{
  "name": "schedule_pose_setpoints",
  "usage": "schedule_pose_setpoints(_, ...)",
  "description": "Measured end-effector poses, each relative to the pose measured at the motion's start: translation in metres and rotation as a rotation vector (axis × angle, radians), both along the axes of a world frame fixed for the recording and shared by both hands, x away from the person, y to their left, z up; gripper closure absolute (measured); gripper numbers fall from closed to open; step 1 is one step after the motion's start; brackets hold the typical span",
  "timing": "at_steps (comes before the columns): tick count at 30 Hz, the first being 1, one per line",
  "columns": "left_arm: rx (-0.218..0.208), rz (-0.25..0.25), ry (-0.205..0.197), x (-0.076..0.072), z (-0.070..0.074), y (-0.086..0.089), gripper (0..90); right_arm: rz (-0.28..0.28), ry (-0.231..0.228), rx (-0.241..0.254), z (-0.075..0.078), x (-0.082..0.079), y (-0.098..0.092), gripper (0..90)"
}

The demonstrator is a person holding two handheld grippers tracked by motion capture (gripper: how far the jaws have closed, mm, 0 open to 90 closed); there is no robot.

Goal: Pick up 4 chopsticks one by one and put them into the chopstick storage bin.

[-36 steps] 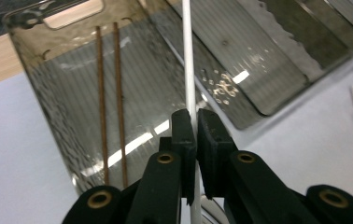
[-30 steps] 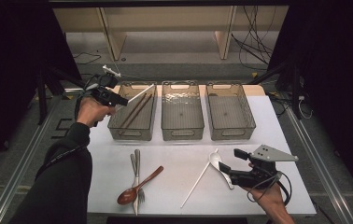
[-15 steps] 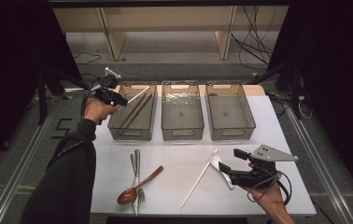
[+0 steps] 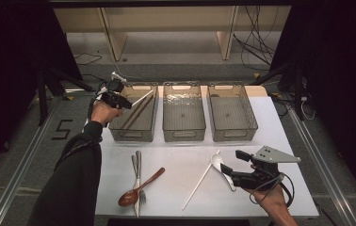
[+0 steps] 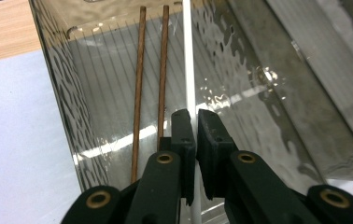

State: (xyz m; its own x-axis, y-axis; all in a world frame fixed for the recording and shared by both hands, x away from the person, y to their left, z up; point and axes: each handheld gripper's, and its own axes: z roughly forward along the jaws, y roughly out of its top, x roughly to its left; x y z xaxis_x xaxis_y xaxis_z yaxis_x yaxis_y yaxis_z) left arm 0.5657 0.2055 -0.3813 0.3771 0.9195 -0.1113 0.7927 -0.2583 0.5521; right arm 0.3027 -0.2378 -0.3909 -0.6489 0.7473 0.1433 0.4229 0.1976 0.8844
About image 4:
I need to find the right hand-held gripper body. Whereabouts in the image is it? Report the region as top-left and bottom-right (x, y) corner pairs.
(231, 145), (301, 191)

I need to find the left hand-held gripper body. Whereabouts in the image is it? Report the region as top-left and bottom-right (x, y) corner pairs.
(99, 71), (127, 109)

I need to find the white ceramic spoon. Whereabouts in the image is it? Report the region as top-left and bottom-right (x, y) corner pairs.
(210, 153), (237, 192)

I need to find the white chopstick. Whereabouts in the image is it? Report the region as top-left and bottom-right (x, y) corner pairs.
(181, 150), (221, 211)
(131, 89), (154, 107)

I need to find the smoky clear plastic bin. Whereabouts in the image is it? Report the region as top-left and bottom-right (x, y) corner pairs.
(162, 80), (207, 143)
(207, 82), (259, 142)
(108, 82), (159, 143)

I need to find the metal fork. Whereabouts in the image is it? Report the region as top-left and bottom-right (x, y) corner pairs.
(131, 154), (147, 206)

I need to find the brown wooden spoon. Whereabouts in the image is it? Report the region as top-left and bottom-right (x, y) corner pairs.
(118, 167), (166, 207)

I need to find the person's left hand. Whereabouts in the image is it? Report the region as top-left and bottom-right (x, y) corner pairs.
(90, 101), (124, 127)

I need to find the person's right hand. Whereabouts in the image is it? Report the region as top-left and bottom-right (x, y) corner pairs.
(250, 183), (289, 211)

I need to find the black metal stand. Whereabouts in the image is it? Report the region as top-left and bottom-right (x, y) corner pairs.
(251, 59), (306, 121)
(36, 67), (95, 126)

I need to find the light wooden shelf unit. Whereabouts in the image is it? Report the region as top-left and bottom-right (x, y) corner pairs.
(53, 6), (292, 62)

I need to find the black curtain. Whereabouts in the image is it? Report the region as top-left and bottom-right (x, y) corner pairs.
(269, 0), (356, 202)
(0, 0), (83, 180)

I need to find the black overhead beam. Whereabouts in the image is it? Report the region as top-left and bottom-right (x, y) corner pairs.
(48, 0), (293, 8)

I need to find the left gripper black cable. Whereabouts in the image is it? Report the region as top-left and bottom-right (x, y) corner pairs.
(86, 84), (108, 126)

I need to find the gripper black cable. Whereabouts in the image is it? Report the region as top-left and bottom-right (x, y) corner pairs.
(86, 84), (108, 126)
(250, 170), (295, 208)

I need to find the white floor cable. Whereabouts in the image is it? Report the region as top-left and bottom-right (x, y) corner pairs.
(114, 60), (142, 81)

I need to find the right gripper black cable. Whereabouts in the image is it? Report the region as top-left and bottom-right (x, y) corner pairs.
(250, 170), (295, 208)

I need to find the short aluminium rail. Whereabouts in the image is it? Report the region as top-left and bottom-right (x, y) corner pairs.
(64, 89), (100, 95)

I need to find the thin black floor cable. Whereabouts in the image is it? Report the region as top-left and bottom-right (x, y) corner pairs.
(73, 51), (104, 66)

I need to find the aluminium floor rail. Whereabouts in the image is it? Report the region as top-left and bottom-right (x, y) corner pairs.
(0, 103), (61, 226)
(287, 106), (356, 226)

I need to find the bundle of black cables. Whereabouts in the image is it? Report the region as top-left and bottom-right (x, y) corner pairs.
(232, 6), (278, 72)

